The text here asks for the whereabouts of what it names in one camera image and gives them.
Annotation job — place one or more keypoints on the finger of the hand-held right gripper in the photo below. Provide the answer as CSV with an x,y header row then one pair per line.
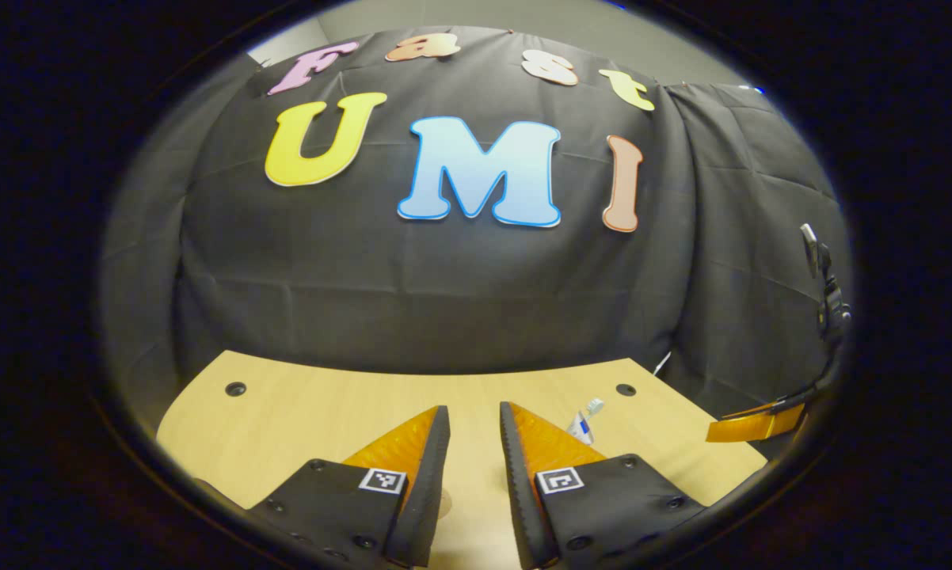
x,y
761,423

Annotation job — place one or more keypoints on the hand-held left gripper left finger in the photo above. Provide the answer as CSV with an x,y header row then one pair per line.
x,y
424,491

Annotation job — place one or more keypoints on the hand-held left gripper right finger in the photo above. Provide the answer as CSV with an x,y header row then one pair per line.
x,y
515,491

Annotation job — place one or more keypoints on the round wooden coaster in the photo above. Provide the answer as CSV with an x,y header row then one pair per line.
x,y
446,504

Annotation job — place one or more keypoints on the white toothpaste tube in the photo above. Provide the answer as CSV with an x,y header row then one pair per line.
x,y
580,430

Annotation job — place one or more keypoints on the wooden desktop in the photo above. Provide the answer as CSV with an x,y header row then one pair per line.
x,y
302,419

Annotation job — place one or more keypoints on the black backdrop cloth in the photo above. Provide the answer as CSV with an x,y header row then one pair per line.
x,y
365,293

